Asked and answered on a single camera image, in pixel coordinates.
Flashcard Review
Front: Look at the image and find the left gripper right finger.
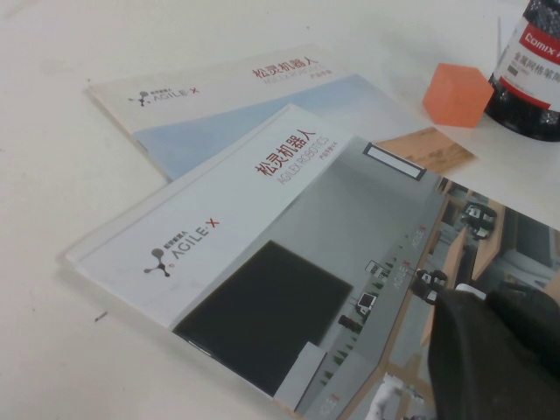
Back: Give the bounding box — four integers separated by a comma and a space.
486, 287, 560, 376

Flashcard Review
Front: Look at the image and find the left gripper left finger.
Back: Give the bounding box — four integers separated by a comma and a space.
427, 290, 560, 420

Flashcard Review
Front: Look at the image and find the black mesh pen holder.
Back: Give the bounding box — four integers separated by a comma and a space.
483, 0, 560, 143

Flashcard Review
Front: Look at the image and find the office photo brochure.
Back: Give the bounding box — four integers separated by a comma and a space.
65, 103, 560, 420

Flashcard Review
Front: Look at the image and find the orange rectangular block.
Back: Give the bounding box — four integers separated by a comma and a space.
422, 62, 496, 130

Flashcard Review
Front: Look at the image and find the blue and white brochure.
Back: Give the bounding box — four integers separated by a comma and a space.
82, 42, 478, 183

